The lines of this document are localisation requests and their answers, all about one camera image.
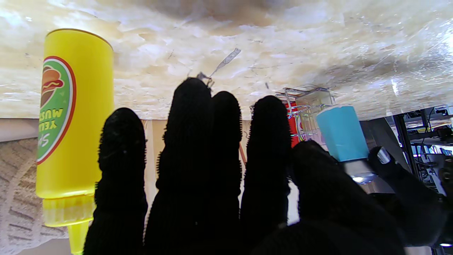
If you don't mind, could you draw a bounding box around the dark flat television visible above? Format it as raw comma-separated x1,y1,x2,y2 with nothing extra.
361,119,407,193

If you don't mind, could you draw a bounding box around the red tomato ketchup bottle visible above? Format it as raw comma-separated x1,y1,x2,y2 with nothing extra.
285,101,302,147

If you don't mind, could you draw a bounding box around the yellow mustard squeeze bottle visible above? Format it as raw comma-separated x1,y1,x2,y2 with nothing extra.
35,28,114,255

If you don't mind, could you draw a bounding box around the teal shaker with silver cap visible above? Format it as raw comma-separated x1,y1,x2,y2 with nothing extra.
315,104,377,185

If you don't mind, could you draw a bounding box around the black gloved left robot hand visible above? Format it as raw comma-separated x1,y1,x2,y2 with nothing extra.
368,146,453,247

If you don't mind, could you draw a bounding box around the chrome wire seasoning rack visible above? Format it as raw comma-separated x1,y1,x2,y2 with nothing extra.
250,87,335,142

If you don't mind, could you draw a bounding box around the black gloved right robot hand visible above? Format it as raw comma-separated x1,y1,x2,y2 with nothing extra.
82,77,404,255

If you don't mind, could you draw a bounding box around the knitted beige cushion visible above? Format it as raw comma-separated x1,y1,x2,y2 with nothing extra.
0,138,71,255

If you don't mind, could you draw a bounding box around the clear tape strip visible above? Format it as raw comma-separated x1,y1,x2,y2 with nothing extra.
196,48,242,87

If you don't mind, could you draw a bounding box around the black equipment shelf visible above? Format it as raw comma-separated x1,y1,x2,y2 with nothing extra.
393,104,453,193

